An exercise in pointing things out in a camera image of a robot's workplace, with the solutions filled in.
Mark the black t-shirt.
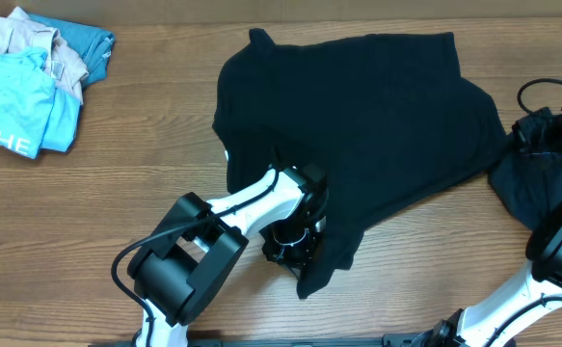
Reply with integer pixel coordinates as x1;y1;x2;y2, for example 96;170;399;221
212;29;505;299

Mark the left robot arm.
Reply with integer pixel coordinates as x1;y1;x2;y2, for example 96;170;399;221
127;165;329;346

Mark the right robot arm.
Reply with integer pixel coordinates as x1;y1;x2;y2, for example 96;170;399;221
409;107;562;346

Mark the dark grey garment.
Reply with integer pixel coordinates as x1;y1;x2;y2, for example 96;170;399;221
489;108;562;230

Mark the dark blue folded garment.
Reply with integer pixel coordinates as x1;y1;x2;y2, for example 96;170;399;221
30;13;115;89

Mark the light blue printed t-shirt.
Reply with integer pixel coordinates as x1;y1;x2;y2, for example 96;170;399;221
0;47;81;159

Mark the beige folded shirt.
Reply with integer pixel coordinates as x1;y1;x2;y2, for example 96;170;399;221
0;7;89;102

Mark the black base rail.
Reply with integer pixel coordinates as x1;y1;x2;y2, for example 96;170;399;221
87;332;518;347

